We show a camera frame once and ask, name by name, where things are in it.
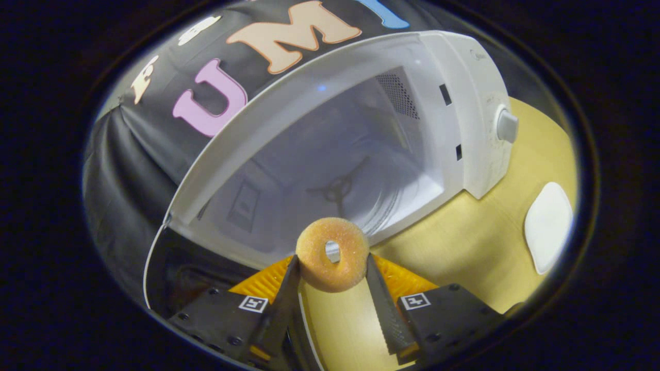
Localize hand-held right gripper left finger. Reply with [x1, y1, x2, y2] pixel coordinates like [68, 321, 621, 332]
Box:
[169, 255, 305, 369]

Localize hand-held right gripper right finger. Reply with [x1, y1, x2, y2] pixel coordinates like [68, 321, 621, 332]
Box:
[365, 252, 506, 366]

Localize sugared ring donut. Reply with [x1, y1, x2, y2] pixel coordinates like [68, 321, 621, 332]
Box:
[295, 217, 370, 293]

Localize white microwave oven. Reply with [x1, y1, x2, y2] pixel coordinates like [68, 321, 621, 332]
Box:
[143, 30, 520, 371]

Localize white square plate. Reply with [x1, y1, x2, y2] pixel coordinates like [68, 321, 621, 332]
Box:
[524, 181, 574, 275]

